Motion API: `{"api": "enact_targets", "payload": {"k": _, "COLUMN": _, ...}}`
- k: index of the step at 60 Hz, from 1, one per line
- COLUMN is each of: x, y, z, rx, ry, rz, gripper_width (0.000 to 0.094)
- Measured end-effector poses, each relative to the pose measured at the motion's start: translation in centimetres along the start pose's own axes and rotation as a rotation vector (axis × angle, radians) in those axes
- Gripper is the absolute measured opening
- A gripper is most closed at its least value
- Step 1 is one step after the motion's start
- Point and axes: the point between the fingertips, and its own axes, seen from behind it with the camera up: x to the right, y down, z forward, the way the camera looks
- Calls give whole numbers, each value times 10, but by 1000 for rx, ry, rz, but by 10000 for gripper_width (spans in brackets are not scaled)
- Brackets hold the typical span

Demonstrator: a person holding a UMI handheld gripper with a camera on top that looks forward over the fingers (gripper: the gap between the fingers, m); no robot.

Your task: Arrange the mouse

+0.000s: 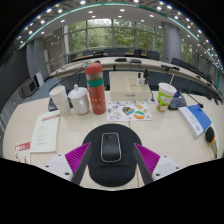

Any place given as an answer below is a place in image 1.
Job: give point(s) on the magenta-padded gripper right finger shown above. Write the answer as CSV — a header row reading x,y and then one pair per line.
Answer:
x,y
148,158

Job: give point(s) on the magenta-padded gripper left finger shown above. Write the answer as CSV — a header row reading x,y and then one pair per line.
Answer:
x,y
77,157

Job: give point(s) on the black computer mouse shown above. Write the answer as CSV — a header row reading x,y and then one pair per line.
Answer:
x,y
111,147

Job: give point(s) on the black mouse pad with wrist rest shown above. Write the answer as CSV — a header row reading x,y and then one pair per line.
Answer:
x,y
111,173

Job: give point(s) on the cream paper booklet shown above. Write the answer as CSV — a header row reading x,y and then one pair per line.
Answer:
x,y
46,131

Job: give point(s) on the colourful sticker sheet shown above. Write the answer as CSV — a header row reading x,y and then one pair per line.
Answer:
x,y
130,111

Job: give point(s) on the red and white magazine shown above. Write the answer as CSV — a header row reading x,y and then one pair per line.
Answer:
x,y
22,151

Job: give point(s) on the white lidded mug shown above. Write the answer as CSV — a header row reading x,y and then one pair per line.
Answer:
x,y
78,100

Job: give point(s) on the stack of white paper cups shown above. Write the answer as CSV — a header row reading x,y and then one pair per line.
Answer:
x,y
60,101

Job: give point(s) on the blue and white book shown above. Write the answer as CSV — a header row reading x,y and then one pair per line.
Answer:
x,y
195,120

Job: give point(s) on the green and white paper cup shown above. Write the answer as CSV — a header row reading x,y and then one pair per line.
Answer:
x,y
165,97

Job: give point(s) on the grey gooseneck microphone base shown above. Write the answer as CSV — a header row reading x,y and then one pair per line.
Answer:
x,y
177,101

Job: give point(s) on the red drink bottle green band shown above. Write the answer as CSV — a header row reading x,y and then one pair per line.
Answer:
x,y
96,91

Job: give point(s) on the cream desk organizer box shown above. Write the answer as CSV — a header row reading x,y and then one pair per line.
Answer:
x,y
128,90

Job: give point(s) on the grey box appliance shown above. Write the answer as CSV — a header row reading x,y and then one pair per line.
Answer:
x,y
28,88

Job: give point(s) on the white standing board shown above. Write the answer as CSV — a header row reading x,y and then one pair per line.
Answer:
x,y
39,79

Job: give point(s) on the long curved conference desk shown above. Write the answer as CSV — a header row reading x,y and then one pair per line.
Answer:
x,y
156,65

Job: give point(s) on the row of dark office chairs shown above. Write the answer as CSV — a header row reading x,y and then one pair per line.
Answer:
x,y
151,55

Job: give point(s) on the ceiling lights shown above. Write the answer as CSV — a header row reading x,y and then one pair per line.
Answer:
x,y
121,10

